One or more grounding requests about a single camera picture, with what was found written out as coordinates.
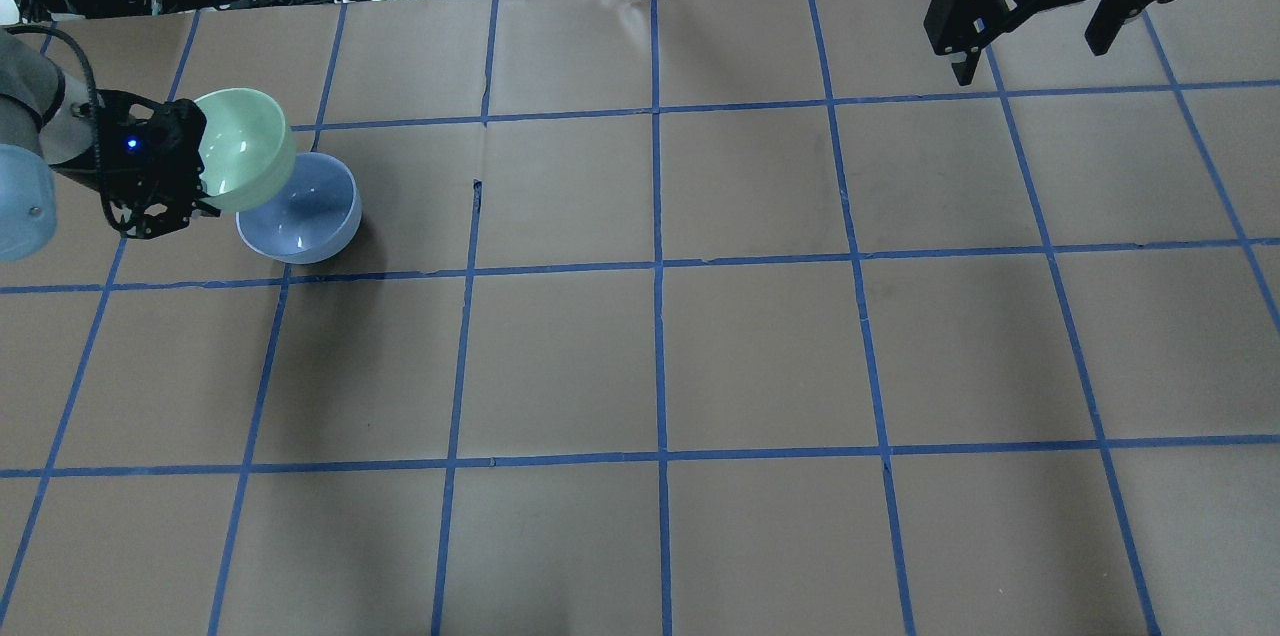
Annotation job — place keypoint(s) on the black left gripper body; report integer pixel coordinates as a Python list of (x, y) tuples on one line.
[(160, 148)]

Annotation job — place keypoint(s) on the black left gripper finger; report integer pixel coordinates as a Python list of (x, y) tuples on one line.
[(202, 209)]

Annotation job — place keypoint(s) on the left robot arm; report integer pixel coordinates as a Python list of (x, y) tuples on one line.
[(49, 103)]

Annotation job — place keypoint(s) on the blue bowl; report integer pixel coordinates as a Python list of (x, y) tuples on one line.
[(314, 216)]

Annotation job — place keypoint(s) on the green bowl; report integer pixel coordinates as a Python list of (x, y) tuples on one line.
[(247, 150)]

